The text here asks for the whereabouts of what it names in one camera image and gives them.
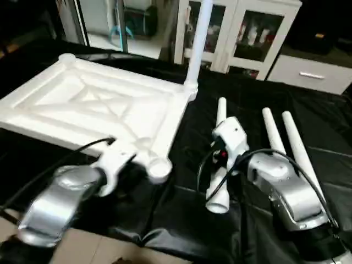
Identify black case with yellow label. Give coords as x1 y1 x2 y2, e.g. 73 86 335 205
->
294 0 344 54

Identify white plastic table top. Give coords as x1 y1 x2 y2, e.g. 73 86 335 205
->
0 53 199 184

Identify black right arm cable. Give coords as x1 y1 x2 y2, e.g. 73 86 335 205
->
196 146 339 227

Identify black table mat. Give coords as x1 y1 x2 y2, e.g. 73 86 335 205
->
0 38 352 264

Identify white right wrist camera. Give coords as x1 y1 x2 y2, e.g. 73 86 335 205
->
211 117 250 167

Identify white glass door cabinet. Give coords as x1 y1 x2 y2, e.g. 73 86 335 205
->
174 0 303 81

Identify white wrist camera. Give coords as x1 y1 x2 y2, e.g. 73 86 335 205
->
211 117 250 167
96 140 138 197

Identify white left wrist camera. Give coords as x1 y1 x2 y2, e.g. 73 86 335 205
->
96 140 138 197

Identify turquoise plastic stand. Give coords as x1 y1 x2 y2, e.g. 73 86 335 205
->
109 24 136 48

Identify white plastic table leg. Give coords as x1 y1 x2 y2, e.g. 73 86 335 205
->
261 108 288 156
205 97 238 215
281 111 326 194
184 0 215 93

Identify white drawer unit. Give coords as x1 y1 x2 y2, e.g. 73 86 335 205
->
264 53 352 96

